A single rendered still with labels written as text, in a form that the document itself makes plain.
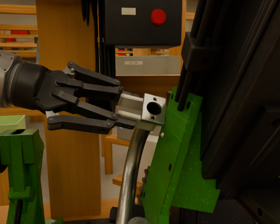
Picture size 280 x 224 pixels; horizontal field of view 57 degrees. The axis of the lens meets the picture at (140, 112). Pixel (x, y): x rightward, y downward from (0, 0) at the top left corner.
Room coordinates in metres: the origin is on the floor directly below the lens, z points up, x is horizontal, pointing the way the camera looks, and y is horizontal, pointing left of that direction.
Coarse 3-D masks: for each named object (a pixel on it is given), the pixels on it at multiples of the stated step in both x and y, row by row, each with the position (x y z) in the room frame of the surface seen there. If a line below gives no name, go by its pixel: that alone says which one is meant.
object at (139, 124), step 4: (120, 112) 0.42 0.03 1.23; (124, 112) 0.42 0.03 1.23; (128, 112) 0.42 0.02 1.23; (124, 116) 0.42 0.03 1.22; (128, 116) 0.42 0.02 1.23; (132, 116) 0.42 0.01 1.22; (136, 116) 0.42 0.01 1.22; (140, 116) 0.42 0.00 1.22; (136, 120) 0.42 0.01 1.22; (136, 124) 0.43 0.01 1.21; (140, 124) 0.43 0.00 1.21; (144, 124) 0.43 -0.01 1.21; (148, 124) 0.43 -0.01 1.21; (152, 124) 0.43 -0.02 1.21; (144, 128) 0.44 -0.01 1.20; (148, 128) 0.44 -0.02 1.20; (152, 128) 0.44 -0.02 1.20
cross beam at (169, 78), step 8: (120, 80) 0.77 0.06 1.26; (128, 80) 0.78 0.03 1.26; (136, 80) 0.78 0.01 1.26; (144, 80) 0.78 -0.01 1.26; (152, 80) 0.79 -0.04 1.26; (160, 80) 0.79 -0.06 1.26; (168, 80) 0.79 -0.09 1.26; (176, 80) 0.80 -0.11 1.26; (128, 88) 0.78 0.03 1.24; (136, 88) 0.78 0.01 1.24; (144, 88) 0.78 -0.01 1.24; (152, 88) 0.79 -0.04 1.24; (160, 88) 0.79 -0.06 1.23; (168, 88) 0.79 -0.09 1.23; (160, 96) 0.79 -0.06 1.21
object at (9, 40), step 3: (9, 39) 8.98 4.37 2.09; (12, 39) 8.99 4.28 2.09; (15, 39) 9.29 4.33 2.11; (9, 42) 8.90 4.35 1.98; (12, 42) 8.92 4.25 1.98; (15, 42) 8.94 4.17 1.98; (18, 42) 8.96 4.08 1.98; (21, 42) 8.98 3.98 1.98; (24, 42) 9.00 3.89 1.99; (27, 42) 9.02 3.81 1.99; (30, 42) 9.04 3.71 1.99; (33, 42) 9.11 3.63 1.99; (21, 57) 8.97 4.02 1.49; (24, 57) 8.99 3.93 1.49; (27, 57) 9.01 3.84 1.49; (30, 57) 9.03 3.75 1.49; (33, 57) 9.05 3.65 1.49
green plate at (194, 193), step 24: (192, 96) 0.33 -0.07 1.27; (168, 120) 0.40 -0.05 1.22; (192, 120) 0.32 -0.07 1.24; (168, 144) 0.37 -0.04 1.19; (192, 144) 0.34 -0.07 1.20; (168, 168) 0.34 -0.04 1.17; (192, 168) 0.34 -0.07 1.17; (144, 192) 0.42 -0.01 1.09; (168, 192) 0.32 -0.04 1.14; (192, 192) 0.34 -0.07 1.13; (216, 192) 0.34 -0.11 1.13
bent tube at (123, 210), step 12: (144, 96) 0.44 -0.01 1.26; (156, 96) 0.45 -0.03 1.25; (144, 108) 0.43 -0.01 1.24; (156, 108) 0.45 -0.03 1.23; (144, 120) 0.41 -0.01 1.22; (156, 120) 0.41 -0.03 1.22; (144, 132) 0.46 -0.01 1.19; (132, 144) 0.49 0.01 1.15; (144, 144) 0.49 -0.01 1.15; (132, 156) 0.49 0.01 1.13; (132, 168) 0.48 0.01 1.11; (132, 180) 0.46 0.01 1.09; (120, 192) 0.45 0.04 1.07; (132, 192) 0.45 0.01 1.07; (120, 204) 0.43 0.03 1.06; (132, 204) 0.43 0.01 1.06; (120, 216) 0.41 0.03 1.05; (132, 216) 0.42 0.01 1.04
